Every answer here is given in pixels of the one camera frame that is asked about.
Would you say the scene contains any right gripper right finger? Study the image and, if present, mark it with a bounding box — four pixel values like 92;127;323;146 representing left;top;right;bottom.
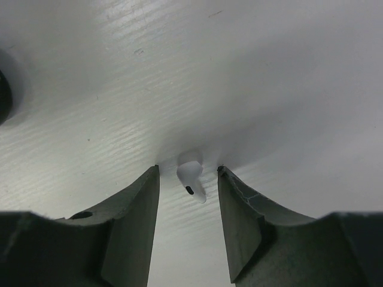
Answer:
218;166;382;286

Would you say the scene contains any white earbud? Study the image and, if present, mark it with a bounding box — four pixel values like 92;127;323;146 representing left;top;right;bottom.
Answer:
176;150;206;204

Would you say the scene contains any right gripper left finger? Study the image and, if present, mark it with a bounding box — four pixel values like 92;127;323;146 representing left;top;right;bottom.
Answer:
1;166;160;286

